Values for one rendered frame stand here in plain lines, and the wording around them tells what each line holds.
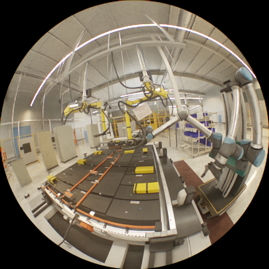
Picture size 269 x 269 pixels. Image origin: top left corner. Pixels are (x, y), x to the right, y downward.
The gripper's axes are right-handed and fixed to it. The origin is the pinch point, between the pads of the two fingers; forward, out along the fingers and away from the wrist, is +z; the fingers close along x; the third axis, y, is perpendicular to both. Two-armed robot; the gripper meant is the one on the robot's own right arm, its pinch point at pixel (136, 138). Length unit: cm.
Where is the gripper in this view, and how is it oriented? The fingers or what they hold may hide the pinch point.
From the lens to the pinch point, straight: 144.6
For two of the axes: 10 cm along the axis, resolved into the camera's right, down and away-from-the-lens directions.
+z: -7.1, 5.6, 4.2
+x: 5.7, 8.1, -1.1
